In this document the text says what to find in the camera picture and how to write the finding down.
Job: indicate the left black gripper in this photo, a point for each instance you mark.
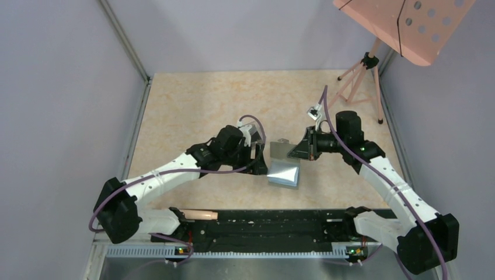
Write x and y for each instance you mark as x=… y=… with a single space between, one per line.
x=257 y=166

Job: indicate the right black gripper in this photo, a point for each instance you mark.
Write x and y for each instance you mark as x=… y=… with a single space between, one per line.
x=307 y=149

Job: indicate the grey card holder wallet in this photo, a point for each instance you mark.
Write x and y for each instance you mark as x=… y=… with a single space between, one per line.
x=278 y=153

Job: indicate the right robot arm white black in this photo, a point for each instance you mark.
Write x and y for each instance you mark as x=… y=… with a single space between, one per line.
x=421 y=237

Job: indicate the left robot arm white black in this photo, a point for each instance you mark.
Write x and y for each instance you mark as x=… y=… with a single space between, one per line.
x=121 y=206

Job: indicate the pink music stand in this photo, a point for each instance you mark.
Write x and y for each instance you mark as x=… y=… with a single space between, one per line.
x=417 y=30

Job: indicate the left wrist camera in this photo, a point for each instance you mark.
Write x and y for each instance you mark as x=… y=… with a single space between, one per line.
x=250 y=133

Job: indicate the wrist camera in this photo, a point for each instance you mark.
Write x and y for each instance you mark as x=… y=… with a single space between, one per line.
x=250 y=133
x=315 y=112

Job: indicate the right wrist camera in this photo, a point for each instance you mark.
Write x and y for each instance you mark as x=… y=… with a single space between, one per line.
x=315 y=112

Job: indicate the beige cylindrical handle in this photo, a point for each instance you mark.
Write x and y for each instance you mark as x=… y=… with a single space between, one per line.
x=191 y=214

